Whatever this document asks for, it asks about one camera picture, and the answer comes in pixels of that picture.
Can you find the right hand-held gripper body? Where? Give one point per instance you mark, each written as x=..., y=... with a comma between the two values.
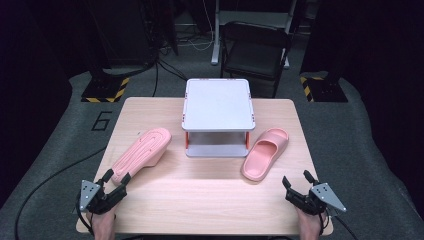
x=316, y=198

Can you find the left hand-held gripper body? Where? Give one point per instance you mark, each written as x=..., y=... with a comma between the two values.
x=96, y=198

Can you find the pink slipper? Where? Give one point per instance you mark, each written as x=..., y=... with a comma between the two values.
x=265, y=154
x=141, y=155

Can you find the white two-tier shoe rack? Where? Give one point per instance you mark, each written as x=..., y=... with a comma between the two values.
x=218, y=115

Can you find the person's left hand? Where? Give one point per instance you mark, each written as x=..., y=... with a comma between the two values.
x=104, y=222

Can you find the person's right hand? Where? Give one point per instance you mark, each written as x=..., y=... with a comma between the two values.
x=310, y=224

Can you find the black striped stand base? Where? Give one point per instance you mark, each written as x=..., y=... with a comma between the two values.
x=325, y=88
x=106, y=88

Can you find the black folding chair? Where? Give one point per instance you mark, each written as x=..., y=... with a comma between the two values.
x=253, y=55

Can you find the white metal desk frame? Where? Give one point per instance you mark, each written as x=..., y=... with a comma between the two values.
x=218, y=33

